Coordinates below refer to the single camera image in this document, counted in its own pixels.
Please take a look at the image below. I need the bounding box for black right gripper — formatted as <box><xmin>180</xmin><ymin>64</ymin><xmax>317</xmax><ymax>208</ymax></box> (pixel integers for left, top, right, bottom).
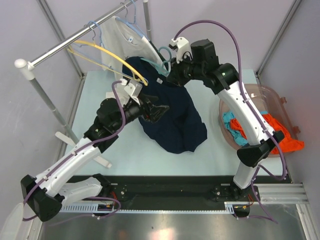
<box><xmin>167</xmin><ymin>52</ymin><xmax>205</xmax><ymax>87</ymax></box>

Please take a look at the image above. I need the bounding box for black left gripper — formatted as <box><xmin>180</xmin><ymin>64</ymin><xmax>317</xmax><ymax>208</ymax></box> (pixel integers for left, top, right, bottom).
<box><xmin>111</xmin><ymin>92</ymin><xmax>169</xmax><ymax>132</ymax></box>

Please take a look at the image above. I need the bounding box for green hanger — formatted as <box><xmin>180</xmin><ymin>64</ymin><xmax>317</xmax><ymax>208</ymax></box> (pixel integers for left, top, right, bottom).
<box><xmin>140</xmin><ymin>46</ymin><xmax>172</xmax><ymax>77</ymax></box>

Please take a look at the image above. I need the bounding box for navy blue t-shirt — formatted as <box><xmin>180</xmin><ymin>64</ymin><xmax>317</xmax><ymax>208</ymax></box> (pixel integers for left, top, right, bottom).
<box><xmin>125</xmin><ymin>56</ymin><xmax>207</xmax><ymax>154</ymax></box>

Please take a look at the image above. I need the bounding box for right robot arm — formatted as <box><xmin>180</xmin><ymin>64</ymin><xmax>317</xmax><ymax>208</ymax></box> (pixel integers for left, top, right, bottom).
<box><xmin>166</xmin><ymin>37</ymin><xmax>284</xmax><ymax>201</ymax></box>

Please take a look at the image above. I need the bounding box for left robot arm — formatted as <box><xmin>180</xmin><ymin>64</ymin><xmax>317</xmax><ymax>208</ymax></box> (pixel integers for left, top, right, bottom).
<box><xmin>20</xmin><ymin>93</ymin><xmax>169</xmax><ymax>222</ymax></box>

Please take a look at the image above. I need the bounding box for yellow hanger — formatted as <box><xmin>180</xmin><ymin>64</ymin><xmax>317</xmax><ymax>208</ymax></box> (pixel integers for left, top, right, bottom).
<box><xmin>67</xmin><ymin>40</ymin><xmax>148</xmax><ymax>86</ymax></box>

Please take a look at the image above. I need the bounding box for white printed t-shirt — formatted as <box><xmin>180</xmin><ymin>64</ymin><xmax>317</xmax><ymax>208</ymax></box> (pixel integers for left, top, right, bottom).
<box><xmin>99</xmin><ymin>15</ymin><xmax>163</xmax><ymax>101</ymax></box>

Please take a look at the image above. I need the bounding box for light blue hanger with shirt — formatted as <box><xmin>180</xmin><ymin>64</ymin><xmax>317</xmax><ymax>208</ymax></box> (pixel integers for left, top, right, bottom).
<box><xmin>115</xmin><ymin>0</ymin><xmax>152</xmax><ymax>41</ymax></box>

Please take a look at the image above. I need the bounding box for pink translucent plastic basket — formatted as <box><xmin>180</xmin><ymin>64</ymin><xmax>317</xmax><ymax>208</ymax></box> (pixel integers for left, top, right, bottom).
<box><xmin>219</xmin><ymin>84</ymin><xmax>299</xmax><ymax>155</ymax></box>

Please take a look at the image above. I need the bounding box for turquoise garment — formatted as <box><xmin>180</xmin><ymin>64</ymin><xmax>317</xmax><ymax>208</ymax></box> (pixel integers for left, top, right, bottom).
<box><xmin>222</xmin><ymin>109</ymin><xmax>268</xmax><ymax>146</ymax></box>

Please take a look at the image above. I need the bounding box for silver clothes rack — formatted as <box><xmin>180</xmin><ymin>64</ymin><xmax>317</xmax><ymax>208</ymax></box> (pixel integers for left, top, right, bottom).
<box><xmin>13</xmin><ymin>0</ymin><xmax>153</xmax><ymax>168</ymax></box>

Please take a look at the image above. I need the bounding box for orange garment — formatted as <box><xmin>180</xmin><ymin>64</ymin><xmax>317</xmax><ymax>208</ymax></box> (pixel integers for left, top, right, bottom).
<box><xmin>229</xmin><ymin>113</ymin><xmax>305</xmax><ymax>155</ymax></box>

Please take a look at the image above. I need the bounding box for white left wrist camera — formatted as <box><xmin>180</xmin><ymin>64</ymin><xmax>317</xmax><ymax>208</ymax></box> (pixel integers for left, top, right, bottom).
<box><xmin>115</xmin><ymin>78</ymin><xmax>143</xmax><ymax>106</ymax></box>

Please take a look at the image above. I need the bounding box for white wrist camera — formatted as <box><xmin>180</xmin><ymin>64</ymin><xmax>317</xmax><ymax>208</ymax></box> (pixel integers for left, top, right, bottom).
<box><xmin>115</xmin><ymin>78</ymin><xmax>143</xmax><ymax>106</ymax></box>
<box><xmin>168</xmin><ymin>37</ymin><xmax>190</xmax><ymax>64</ymax></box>

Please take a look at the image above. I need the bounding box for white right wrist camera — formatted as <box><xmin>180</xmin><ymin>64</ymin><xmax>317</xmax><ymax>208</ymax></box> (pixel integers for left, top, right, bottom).
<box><xmin>168</xmin><ymin>37</ymin><xmax>190</xmax><ymax>64</ymax></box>

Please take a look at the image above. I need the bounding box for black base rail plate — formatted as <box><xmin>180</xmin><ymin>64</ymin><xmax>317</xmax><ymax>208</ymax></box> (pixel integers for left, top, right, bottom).
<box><xmin>67</xmin><ymin>174</ymin><xmax>292</xmax><ymax>218</ymax></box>

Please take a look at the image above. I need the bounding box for white slotted cable duct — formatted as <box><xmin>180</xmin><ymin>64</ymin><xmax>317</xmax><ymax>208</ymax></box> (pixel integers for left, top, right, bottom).
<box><xmin>59</xmin><ymin>201</ymin><xmax>237</xmax><ymax>215</ymax></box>

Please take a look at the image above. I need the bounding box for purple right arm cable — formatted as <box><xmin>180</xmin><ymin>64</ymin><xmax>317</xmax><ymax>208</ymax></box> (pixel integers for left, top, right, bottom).
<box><xmin>173</xmin><ymin>19</ymin><xmax>288</xmax><ymax>181</ymax></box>

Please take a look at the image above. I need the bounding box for aluminium extrusion rail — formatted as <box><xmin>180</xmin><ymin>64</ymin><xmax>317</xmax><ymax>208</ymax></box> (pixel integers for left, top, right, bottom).
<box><xmin>255</xmin><ymin>183</ymin><xmax>309</xmax><ymax>205</ymax></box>

